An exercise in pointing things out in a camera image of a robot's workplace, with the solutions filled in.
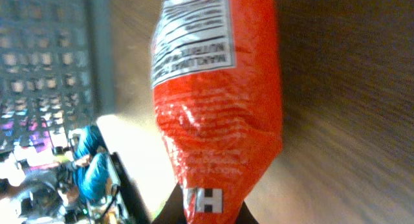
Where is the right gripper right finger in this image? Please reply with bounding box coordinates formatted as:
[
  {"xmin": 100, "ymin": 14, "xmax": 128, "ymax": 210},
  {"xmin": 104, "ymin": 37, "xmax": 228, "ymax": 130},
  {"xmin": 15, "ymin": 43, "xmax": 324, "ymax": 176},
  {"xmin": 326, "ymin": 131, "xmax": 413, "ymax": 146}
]
[{"xmin": 235, "ymin": 202, "xmax": 259, "ymax": 224}]

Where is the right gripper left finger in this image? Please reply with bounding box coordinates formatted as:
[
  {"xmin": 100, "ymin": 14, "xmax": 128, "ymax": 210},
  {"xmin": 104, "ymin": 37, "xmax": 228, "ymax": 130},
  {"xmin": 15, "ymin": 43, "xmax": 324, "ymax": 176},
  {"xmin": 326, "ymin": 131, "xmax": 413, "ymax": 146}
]
[{"xmin": 151, "ymin": 184, "xmax": 187, "ymax": 224}]

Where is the red snack packet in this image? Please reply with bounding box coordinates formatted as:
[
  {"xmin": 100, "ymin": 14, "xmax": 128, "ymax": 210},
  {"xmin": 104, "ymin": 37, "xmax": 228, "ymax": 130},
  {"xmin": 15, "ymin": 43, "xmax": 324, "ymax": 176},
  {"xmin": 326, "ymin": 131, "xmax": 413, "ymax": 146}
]
[{"xmin": 151, "ymin": 0, "xmax": 283, "ymax": 223}]

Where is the person in blue shirt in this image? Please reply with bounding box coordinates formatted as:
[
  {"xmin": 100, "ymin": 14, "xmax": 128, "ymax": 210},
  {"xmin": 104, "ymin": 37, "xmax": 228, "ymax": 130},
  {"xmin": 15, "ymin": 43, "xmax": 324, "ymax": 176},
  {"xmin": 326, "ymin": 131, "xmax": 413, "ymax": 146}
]
[{"xmin": 56, "ymin": 125, "xmax": 109, "ymax": 205}]

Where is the grey plastic mesh basket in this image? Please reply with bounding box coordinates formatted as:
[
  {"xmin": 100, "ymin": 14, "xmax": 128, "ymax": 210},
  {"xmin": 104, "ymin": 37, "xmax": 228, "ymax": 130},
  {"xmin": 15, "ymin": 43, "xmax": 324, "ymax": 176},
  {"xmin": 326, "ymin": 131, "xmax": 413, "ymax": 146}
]
[{"xmin": 1, "ymin": 0, "xmax": 116, "ymax": 151}]

